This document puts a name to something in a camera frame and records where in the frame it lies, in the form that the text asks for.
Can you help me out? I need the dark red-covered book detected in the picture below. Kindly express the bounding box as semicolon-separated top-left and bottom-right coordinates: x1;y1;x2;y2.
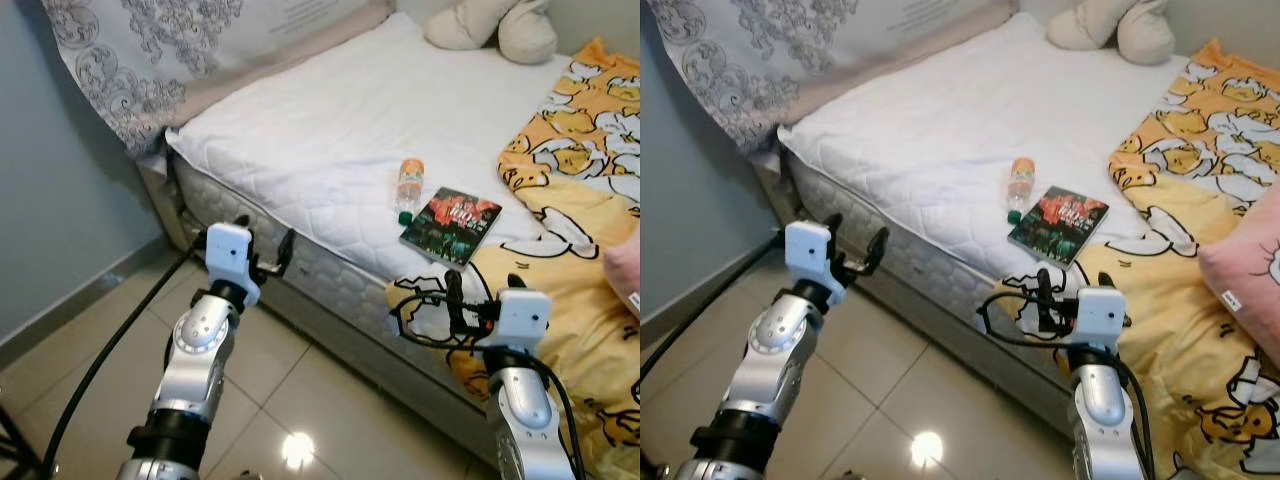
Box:
399;187;503;268
1007;186;1110;269

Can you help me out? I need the yellow cartoon egg duvet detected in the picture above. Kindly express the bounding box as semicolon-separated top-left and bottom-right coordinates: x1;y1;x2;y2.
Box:
985;38;1280;480
385;38;641;480

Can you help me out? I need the grey bed base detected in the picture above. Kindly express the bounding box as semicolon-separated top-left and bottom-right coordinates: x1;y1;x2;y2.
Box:
140;165;501;471
755;165;1076;441

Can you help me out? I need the plastic bottle orange label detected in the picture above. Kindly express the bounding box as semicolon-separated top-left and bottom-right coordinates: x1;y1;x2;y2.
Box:
394;158;427;225
1006;157;1038;224

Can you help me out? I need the white quilted mattress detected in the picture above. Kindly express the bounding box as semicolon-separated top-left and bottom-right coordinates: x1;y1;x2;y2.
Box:
778;12;1196;376
165;12;576;376

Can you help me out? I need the beige plush toy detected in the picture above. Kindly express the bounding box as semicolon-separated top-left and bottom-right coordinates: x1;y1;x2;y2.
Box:
423;0;559;66
1045;0;1176;66

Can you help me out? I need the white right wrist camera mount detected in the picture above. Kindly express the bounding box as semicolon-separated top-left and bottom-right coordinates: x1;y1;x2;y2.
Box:
1075;287;1128;351
497;290;553;351

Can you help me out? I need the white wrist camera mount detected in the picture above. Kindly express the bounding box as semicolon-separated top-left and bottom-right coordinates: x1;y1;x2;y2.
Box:
497;290;553;351
205;222;261;306
1075;287;1128;351
785;220;846;306

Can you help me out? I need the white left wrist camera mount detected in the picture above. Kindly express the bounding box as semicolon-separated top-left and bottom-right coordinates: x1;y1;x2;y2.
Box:
205;222;261;306
785;220;846;306

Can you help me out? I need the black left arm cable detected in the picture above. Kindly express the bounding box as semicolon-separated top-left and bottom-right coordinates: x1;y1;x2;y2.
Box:
640;230;791;381
40;235;211;480

